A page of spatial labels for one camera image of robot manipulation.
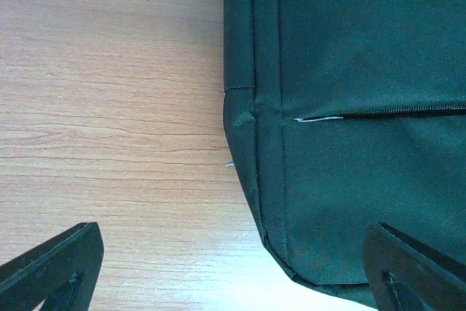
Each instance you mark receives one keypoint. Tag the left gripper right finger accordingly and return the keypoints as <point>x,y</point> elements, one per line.
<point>406,274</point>

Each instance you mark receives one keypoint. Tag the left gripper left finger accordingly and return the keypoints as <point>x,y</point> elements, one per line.
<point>59,274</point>

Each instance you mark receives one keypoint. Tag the black student bag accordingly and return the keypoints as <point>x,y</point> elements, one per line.
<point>344,113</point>

